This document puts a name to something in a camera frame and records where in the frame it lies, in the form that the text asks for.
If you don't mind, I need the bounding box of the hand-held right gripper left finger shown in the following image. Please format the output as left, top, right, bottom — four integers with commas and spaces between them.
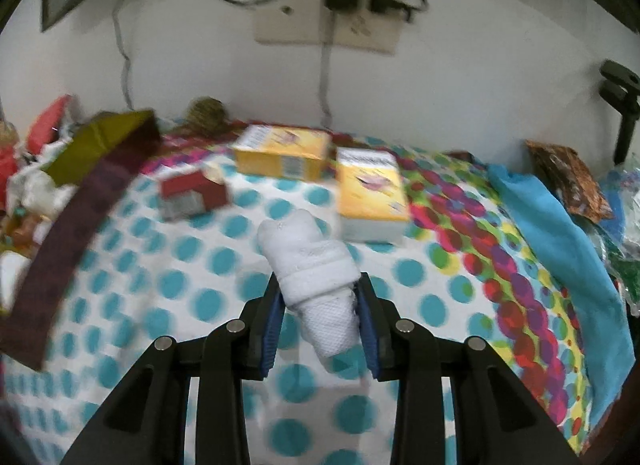
60, 272, 288, 465

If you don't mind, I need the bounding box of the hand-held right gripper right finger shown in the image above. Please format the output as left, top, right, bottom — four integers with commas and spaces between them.
354, 272, 583, 465

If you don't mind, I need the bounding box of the white towel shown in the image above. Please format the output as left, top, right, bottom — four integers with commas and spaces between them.
256, 210, 362, 358

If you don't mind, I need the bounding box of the yellow carton box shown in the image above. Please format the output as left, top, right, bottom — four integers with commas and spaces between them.
230, 124, 335, 182
336, 148, 412, 245

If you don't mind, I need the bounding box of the red carton box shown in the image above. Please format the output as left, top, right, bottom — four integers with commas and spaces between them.
159, 169, 231, 222

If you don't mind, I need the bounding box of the gold tin box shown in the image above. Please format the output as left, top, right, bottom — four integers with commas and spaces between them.
0, 109, 162, 372

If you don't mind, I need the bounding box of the polka dot cloth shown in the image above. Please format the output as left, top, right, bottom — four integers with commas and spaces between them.
0, 120, 601, 465

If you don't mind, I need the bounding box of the blue cloth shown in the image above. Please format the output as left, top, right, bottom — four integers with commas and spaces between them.
487, 162, 632, 421

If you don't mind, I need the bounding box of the brown woven ball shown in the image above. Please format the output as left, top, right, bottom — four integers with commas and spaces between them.
186, 98, 230, 135

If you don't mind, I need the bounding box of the brown snack packet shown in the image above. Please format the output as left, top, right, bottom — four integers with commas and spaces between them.
525, 140, 615, 221

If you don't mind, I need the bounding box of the clear plastic bag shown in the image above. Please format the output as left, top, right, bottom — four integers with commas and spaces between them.
595, 150, 640, 316

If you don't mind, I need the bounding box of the black plug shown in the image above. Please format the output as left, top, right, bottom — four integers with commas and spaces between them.
367, 0, 431, 23

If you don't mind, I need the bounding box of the grey cable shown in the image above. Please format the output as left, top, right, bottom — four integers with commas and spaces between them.
317, 42, 336, 128

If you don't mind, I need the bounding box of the white wall socket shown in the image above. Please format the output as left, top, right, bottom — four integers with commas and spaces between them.
327, 5, 403, 56

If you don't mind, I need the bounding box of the white wall plate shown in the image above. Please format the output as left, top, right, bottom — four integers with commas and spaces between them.
255, 0, 331, 43

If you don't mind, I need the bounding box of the black clamp mount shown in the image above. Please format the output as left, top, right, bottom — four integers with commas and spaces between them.
597, 59, 640, 163

